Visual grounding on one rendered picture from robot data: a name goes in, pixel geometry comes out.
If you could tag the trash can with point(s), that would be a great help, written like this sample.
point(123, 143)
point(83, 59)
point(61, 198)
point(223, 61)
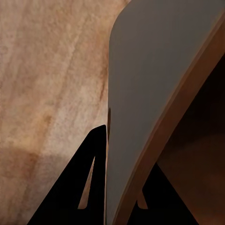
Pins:
point(166, 105)

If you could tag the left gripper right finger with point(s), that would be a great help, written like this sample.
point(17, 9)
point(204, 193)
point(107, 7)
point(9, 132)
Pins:
point(165, 207)

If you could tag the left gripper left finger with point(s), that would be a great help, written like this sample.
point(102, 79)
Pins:
point(60, 206)

